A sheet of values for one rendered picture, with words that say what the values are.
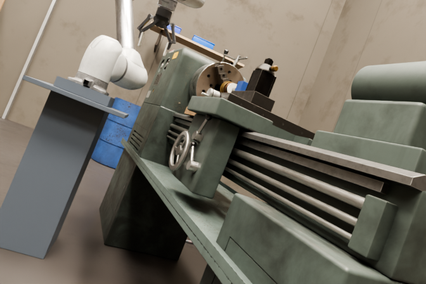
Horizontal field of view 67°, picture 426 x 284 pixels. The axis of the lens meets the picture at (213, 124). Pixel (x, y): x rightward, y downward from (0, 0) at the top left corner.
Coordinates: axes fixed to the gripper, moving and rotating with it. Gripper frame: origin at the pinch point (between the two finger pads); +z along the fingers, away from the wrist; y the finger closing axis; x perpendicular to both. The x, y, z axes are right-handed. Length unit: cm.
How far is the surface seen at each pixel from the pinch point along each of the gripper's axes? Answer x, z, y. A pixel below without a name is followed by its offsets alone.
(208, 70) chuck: 20.9, 0.9, 28.1
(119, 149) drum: 213, 147, -60
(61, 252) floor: -27, 107, -3
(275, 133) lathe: -41, 10, 66
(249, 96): -37, 1, 52
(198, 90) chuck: 17.2, 13.1, 27.4
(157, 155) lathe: 18, 58, 18
